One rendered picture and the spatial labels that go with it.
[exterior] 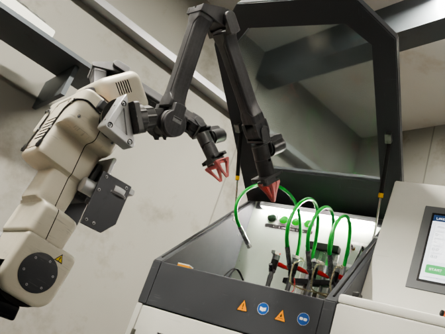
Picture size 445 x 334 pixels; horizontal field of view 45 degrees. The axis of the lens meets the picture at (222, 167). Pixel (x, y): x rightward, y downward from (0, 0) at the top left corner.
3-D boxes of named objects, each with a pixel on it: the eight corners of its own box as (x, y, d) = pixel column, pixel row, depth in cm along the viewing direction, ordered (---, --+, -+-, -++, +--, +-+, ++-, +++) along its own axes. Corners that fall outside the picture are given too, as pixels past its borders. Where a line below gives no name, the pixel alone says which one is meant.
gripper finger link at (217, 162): (227, 179, 213) (217, 158, 215) (236, 172, 208) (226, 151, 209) (214, 183, 209) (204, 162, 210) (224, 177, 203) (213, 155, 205)
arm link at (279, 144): (242, 127, 181) (260, 127, 174) (265, 118, 188) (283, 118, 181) (249, 161, 184) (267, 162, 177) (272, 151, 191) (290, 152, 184)
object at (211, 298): (146, 304, 187) (161, 261, 193) (151, 307, 191) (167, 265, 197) (310, 352, 156) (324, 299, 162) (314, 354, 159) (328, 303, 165)
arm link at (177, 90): (187, -3, 163) (207, -11, 156) (218, 19, 172) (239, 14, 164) (141, 131, 155) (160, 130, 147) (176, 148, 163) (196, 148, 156)
